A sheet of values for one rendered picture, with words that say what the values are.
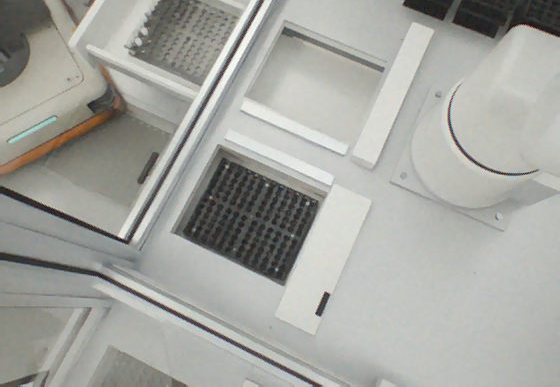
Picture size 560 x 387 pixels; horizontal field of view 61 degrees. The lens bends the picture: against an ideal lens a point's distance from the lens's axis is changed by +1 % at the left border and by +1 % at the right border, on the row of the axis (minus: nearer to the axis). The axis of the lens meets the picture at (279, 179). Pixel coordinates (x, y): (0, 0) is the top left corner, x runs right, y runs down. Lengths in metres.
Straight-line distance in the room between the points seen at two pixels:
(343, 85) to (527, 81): 0.55
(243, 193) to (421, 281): 0.39
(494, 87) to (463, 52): 0.43
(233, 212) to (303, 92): 0.34
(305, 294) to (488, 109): 0.44
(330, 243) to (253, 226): 0.16
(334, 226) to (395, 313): 0.19
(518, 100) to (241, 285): 0.55
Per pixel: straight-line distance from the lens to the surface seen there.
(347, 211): 0.92
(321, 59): 1.18
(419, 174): 0.94
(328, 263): 0.90
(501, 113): 0.71
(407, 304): 0.93
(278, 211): 1.00
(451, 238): 0.97
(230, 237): 0.96
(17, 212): 0.56
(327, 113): 1.11
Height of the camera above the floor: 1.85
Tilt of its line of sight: 75 degrees down
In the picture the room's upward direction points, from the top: 2 degrees counter-clockwise
